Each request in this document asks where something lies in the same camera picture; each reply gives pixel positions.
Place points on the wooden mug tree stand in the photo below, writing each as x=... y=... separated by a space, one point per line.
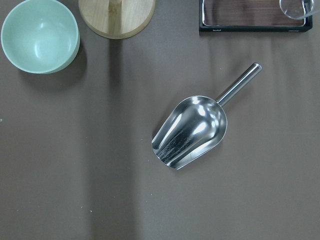
x=117 y=19

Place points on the steel ice scoop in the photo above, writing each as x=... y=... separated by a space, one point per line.
x=197 y=125

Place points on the black framed wooden tray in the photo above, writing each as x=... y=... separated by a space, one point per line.
x=217 y=16

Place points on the clear glass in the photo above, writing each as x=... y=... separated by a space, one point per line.
x=299 y=9

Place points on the green bowl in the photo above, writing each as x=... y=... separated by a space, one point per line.
x=40 y=36

